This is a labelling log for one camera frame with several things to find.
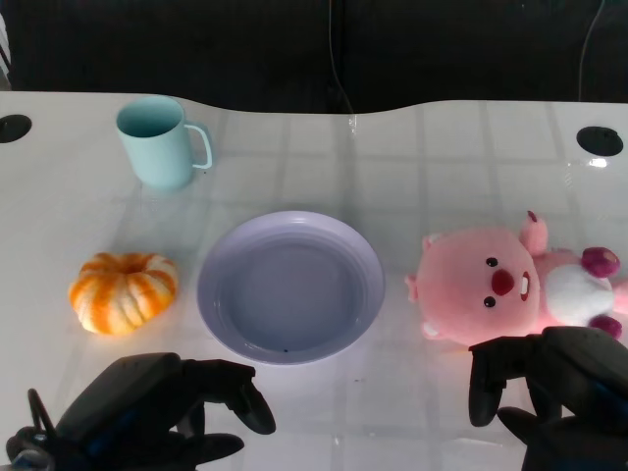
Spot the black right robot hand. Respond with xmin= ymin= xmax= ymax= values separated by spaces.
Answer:
xmin=468 ymin=326 xmax=628 ymax=471

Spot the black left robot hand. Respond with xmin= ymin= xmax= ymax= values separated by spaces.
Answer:
xmin=4 ymin=351 xmax=277 ymax=471

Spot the pink plush beaver doll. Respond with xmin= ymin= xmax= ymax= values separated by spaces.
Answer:
xmin=404 ymin=210 xmax=628 ymax=346

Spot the lavender round plate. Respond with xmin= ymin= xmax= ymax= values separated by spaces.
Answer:
xmin=196 ymin=210 xmax=387 ymax=366

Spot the orange white striped pumpkin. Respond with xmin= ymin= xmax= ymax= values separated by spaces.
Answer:
xmin=68 ymin=251 xmax=179 ymax=337

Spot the light blue plastic mug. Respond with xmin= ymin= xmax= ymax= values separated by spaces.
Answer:
xmin=115 ymin=95 xmax=214 ymax=191

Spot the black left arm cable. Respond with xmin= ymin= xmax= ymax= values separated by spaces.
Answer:
xmin=26 ymin=388 xmax=56 ymax=438

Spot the black round cable grommet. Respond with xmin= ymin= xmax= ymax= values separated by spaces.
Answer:
xmin=0 ymin=114 xmax=33 ymax=144
xmin=576 ymin=126 xmax=625 ymax=158

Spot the thin grey hanging cable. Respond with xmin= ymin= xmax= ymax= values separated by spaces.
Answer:
xmin=327 ymin=0 xmax=355 ymax=115
xmin=577 ymin=0 xmax=609 ymax=102

